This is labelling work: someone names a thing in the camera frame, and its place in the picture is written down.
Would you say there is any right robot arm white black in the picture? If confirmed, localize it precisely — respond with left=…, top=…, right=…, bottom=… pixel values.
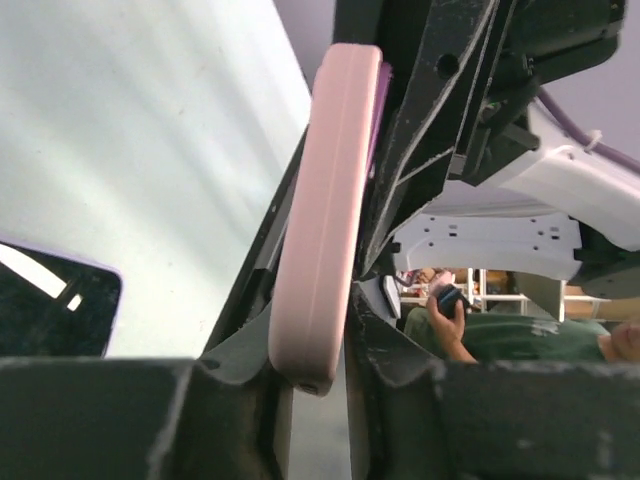
left=207, top=1, right=639, bottom=370

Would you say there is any pink phone case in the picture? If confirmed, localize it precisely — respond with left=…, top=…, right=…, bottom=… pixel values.
left=268, top=43, right=383, bottom=396

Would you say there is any person in green shirt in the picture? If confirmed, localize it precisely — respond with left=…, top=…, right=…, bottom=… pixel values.
left=403, top=297, right=639, bottom=363

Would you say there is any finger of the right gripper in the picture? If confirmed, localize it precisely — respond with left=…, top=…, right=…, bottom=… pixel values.
left=203, top=134, right=306, bottom=353

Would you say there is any black phone purple edge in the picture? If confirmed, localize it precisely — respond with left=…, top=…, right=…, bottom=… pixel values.
left=367, top=62, right=392, bottom=179

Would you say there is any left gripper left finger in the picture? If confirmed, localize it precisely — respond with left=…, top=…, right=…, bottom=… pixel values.
left=1, top=320, right=291, bottom=479

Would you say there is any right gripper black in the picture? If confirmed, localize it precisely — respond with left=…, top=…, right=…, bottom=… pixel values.
left=333, top=1, right=623, bottom=275

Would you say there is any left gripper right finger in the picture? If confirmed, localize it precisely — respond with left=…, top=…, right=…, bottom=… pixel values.
left=345, top=284, right=639, bottom=479

